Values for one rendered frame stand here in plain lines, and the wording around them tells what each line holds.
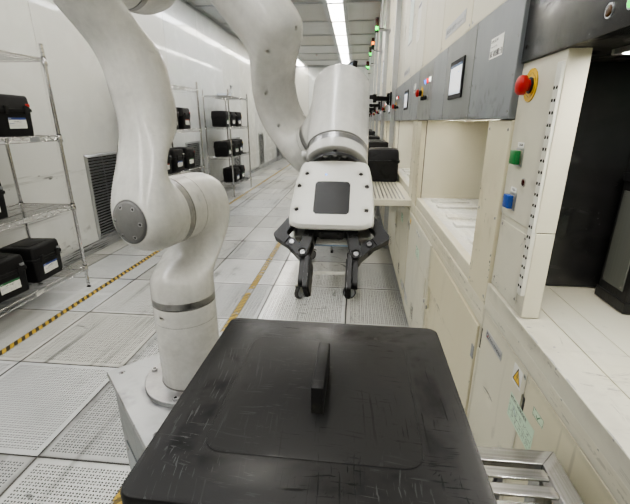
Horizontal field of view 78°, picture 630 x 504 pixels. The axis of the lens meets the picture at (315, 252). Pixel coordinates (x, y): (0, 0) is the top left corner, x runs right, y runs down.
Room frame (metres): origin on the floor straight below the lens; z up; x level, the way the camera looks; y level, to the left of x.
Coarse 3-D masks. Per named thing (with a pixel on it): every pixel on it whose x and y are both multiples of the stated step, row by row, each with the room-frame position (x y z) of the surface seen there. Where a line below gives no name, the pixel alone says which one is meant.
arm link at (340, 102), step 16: (336, 64) 0.61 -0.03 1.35; (320, 80) 0.60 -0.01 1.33; (336, 80) 0.58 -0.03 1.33; (352, 80) 0.59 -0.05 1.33; (320, 96) 0.58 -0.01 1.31; (336, 96) 0.56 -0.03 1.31; (352, 96) 0.57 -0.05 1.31; (368, 96) 0.60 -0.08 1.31; (320, 112) 0.55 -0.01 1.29; (336, 112) 0.54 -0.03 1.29; (352, 112) 0.55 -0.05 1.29; (368, 112) 0.58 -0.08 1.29; (304, 128) 0.59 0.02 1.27; (320, 128) 0.53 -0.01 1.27; (336, 128) 0.52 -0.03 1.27; (352, 128) 0.53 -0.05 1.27; (368, 128) 0.57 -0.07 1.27; (304, 144) 0.59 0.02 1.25
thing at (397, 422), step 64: (256, 320) 0.49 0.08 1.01; (192, 384) 0.35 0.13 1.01; (256, 384) 0.35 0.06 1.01; (320, 384) 0.31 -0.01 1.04; (384, 384) 0.35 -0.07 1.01; (448, 384) 0.35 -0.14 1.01; (192, 448) 0.26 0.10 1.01; (256, 448) 0.26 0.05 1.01; (320, 448) 0.26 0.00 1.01; (384, 448) 0.26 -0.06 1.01; (448, 448) 0.26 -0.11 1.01
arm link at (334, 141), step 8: (320, 136) 0.52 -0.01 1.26; (328, 136) 0.51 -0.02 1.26; (336, 136) 0.51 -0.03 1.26; (344, 136) 0.51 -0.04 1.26; (352, 136) 0.52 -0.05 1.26; (312, 144) 0.52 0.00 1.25; (320, 144) 0.51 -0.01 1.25; (328, 144) 0.50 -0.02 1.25; (336, 144) 0.50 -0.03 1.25; (344, 144) 0.50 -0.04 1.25; (352, 144) 0.51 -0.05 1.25; (360, 144) 0.52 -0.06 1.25; (304, 152) 0.53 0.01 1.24; (312, 152) 0.51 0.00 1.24; (320, 152) 0.51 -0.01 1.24; (344, 152) 0.51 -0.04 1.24; (352, 152) 0.51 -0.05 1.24; (360, 152) 0.51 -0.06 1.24; (304, 160) 0.54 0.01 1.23; (360, 160) 0.52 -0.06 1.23
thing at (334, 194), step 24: (312, 168) 0.50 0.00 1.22; (336, 168) 0.49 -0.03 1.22; (360, 168) 0.49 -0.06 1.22; (312, 192) 0.47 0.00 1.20; (336, 192) 0.47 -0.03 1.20; (360, 192) 0.47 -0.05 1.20; (312, 216) 0.45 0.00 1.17; (336, 216) 0.44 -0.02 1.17; (360, 216) 0.44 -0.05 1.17; (336, 240) 0.47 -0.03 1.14; (360, 240) 0.47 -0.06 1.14
